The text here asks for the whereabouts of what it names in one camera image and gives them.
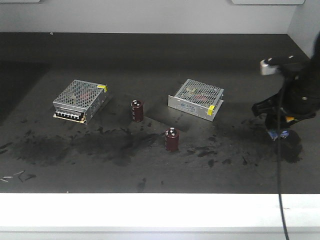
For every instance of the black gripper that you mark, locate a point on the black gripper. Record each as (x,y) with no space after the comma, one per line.
(301,99)

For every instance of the yellow mushroom push button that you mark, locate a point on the yellow mushroom push button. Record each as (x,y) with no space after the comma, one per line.
(278,128)

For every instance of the right metal power supply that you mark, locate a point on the right metal power supply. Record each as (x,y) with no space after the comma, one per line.
(197,99)

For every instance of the metal power supply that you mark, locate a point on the metal power supply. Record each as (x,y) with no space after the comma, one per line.
(197,99)
(80,101)

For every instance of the front dark red capacitor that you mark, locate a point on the front dark red capacitor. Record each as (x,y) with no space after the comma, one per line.
(172,135)

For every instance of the dark red capacitor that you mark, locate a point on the dark red capacitor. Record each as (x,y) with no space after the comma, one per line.
(172,135)
(137,111)

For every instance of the rear dark red capacitor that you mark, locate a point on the rear dark red capacitor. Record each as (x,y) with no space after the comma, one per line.
(137,111)

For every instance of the left metal power supply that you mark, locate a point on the left metal power supply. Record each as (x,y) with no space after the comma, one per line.
(80,101)

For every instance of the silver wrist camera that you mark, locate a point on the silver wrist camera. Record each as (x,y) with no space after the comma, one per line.
(271,65)

